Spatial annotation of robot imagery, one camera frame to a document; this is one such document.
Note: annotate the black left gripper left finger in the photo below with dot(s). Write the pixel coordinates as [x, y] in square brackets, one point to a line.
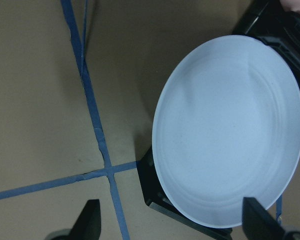
[86, 227]

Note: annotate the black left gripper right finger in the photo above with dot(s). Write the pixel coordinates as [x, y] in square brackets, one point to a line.
[258, 224]

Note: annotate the blue plate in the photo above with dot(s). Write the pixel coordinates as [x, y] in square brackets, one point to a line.
[226, 127]

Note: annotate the pink plate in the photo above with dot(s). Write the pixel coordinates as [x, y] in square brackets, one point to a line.
[291, 5]

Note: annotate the black dish rack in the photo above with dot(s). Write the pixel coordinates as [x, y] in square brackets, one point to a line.
[264, 20]

